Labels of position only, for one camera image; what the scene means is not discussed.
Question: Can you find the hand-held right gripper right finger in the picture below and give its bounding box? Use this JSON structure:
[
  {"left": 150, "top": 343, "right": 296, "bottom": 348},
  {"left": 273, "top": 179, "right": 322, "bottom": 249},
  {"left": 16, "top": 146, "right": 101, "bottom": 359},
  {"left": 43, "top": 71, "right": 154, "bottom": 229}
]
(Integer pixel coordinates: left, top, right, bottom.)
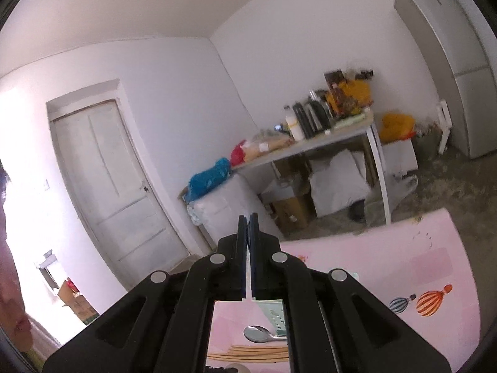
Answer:
[{"left": 248, "top": 213, "right": 453, "bottom": 373}]

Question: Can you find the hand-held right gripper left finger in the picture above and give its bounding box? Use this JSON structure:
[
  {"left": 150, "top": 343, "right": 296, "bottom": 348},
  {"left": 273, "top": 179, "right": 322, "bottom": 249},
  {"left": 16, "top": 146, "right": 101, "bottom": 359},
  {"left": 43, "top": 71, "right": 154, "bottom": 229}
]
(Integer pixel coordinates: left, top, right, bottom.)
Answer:
[{"left": 42, "top": 214, "right": 249, "bottom": 373}]

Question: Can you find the metal spoon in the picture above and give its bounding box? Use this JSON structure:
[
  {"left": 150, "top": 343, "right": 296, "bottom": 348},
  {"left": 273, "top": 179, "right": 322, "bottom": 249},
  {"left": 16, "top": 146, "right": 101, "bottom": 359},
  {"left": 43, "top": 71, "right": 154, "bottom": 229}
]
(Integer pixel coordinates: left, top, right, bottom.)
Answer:
[{"left": 243, "top": 324, "right": 288, "bottom": 343}]

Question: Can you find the pile of wooden chopsticks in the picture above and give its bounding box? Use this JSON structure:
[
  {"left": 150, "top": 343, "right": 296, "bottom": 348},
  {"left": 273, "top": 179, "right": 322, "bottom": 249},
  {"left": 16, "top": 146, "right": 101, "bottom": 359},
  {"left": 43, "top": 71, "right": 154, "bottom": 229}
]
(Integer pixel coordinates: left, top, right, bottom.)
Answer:
[{"left": 207, "top": 345, "right": 290, "bottom": 364}]

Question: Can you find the bedding in clear bag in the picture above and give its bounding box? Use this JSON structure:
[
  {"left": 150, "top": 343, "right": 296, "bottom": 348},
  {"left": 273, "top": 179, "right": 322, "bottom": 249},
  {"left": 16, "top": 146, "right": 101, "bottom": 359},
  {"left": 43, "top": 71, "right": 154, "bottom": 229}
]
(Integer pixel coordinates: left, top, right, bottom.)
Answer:
[{"left": 192, "top": 173, "right": 284, "bottom": 249}]

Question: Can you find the cardboard box under desk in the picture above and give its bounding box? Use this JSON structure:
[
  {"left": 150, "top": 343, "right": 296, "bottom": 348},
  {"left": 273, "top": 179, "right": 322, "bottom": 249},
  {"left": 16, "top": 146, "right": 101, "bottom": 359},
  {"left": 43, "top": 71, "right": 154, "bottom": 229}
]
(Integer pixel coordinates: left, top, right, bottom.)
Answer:
[{"left": 268, "top": 192, "right": 313, "bottom": 236}]

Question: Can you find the blue plastic bag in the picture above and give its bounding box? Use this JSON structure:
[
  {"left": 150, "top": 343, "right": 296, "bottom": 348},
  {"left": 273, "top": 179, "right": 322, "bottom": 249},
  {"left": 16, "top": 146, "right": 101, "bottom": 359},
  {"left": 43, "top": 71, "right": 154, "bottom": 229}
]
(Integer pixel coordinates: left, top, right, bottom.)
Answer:
[{"left": 189, "top": 158, "right": 231, "bottom": 199}]

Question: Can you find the red plastic bag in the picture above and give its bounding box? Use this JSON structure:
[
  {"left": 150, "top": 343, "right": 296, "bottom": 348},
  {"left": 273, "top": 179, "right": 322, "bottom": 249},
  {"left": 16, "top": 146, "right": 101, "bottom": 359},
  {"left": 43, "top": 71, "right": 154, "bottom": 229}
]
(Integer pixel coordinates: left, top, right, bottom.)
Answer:
[{"left": 231, "top": 140, "right": 249, "bottom": 166}]

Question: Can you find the clear bag of snacks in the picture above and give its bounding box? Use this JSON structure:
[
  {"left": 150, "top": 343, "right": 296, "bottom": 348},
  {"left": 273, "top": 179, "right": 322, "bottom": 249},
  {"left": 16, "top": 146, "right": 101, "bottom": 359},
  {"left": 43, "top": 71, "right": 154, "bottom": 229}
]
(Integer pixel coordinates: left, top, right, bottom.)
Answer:
[{"left": 244, "top": 130, "right": 294, "bottom": 160}]

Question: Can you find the white desk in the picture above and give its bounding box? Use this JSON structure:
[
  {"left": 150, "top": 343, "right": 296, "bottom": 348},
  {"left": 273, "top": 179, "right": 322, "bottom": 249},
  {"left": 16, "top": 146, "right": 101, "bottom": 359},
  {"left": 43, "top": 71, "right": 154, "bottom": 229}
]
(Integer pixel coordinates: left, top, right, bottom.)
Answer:
[{"left": 231, "top": 111, "right": 391, "bottom": 226}]

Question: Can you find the white bottle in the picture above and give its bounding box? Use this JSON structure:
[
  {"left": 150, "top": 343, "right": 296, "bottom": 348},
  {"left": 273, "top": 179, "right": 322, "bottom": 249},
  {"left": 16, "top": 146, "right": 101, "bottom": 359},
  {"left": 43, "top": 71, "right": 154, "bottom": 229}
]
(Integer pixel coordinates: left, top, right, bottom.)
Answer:
[{"left": 283, "top": 106, "right": 305, "bottom": 141}]

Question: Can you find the pink printed tablecloth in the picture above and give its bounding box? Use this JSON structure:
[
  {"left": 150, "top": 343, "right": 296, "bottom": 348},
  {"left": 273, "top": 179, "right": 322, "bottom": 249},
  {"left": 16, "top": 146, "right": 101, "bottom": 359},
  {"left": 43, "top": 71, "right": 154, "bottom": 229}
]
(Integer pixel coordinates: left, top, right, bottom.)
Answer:
[{"left": 207, "top": 208, "right": 482, "bottom": 373}]

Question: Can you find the black thermos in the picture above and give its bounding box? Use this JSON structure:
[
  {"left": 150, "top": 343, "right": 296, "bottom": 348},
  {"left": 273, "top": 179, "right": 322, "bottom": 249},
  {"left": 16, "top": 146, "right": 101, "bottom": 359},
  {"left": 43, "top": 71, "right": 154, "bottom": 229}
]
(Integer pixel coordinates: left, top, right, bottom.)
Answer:
[{"left": 293, "top": 102, "right": 311, "bottom": 139}]

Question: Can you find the white door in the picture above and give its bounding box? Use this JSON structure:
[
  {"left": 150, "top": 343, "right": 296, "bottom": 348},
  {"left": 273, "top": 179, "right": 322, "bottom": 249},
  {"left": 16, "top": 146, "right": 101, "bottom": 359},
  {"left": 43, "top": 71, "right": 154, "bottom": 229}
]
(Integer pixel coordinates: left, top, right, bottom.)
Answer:
[{"left": 47, "top": 99, "right": 191, "bottom": 269}]

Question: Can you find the black kettle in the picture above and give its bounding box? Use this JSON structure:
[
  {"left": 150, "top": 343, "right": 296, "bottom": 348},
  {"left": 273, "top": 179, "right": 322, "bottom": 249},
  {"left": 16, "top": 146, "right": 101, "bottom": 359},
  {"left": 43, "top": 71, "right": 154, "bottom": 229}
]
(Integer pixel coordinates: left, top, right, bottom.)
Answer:
[{"left": 307, "top": 90, "right": 332, "bottom": 133}]

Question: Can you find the small cardboard box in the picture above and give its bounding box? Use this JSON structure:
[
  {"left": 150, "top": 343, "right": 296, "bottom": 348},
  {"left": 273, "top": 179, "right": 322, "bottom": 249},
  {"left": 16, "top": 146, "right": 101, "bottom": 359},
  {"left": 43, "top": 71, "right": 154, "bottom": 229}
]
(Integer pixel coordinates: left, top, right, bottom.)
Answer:
[{"left": 58, "top": 279, "right": 99, "bottom": 325}]

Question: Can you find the white box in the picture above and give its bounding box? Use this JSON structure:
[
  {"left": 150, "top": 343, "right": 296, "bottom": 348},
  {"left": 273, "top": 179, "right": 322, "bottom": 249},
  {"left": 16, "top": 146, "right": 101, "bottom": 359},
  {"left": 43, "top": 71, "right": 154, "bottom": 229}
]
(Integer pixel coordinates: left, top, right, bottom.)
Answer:
[{"left": 382, "top": 140, "right": 419, "bottom": 177}]

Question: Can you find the yellow plastic bag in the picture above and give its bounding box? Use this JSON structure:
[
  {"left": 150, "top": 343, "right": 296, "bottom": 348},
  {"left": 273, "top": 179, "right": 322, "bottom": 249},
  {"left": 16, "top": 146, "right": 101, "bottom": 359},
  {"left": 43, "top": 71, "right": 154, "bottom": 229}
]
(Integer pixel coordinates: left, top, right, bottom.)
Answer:
[{"left": 380, "top": 113, "right": 416, "bottom": 142}]

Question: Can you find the white plastic stool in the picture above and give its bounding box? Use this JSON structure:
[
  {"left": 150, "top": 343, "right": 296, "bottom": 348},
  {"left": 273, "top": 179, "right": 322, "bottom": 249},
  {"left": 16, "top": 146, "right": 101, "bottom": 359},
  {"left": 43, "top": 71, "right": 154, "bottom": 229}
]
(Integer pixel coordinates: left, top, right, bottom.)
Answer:
[{"left": 435, "top": 100, "right": 453, "bottom": 154}]

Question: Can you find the silver refrigerator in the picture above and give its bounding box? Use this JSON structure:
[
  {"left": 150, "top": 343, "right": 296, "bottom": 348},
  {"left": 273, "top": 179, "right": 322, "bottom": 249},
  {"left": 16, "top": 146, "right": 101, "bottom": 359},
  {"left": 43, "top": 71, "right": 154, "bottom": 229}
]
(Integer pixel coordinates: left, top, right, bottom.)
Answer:
[{"left": 394, "top": 0, "right": 497, "bottom": 160}]

